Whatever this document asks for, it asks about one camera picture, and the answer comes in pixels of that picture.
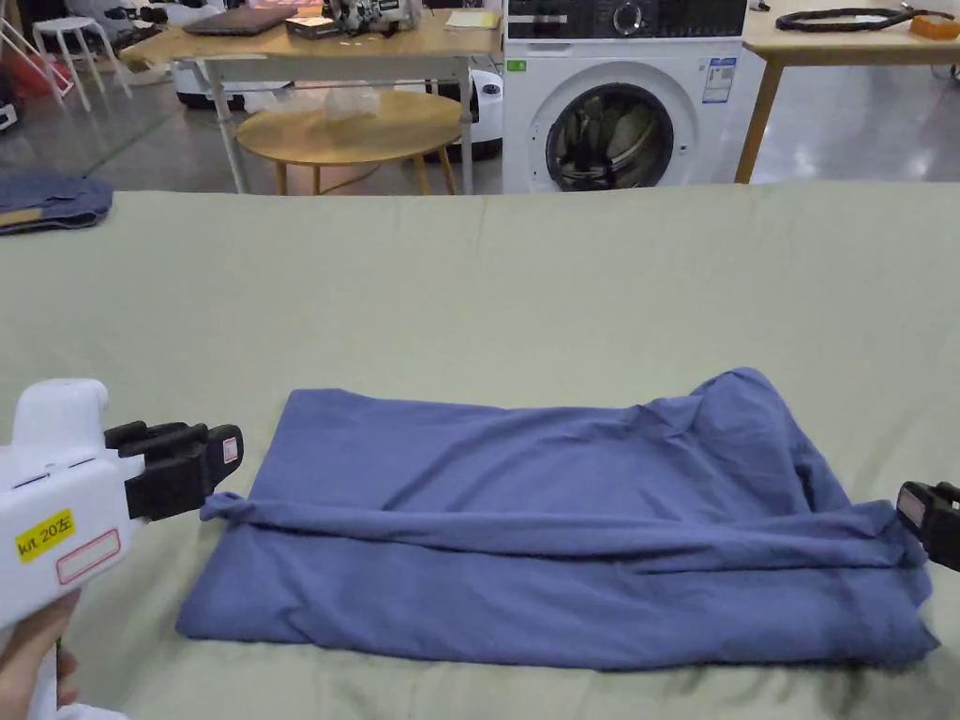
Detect rectangular wooden table, metal legs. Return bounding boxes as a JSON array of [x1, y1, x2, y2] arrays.
[[119, 0, 503, 196]]

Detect round wooden table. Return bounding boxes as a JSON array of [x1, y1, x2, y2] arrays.
[[235, 88, 465, 196]]

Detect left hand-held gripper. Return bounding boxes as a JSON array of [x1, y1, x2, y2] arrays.
[[0, 378, 245, 633]]

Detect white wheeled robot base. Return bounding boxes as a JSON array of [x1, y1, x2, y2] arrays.
[[171, 59, 295, 113], [433, 66, 505, 163]]

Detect wooden table with black cable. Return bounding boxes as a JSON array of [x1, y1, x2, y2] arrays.
[[734, 0, 960, 186]]

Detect bed with pale green sheet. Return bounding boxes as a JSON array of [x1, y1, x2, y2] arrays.
[[0, 182, 960, 720]]

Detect dark blue garment, tan label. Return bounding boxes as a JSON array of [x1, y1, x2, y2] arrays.
[[0, 173, 114, 236]]

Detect blue shirt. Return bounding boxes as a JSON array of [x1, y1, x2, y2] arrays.
[[175, 366, 942, 672]]

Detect person's left hand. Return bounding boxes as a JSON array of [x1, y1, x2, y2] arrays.
[[0, 594, 81, 720]]

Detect white washing machine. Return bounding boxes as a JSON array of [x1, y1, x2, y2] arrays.
[[501, 0, 768, 196]]

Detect white stool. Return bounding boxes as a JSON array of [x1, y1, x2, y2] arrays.
[[29, 18, 135, 115]]

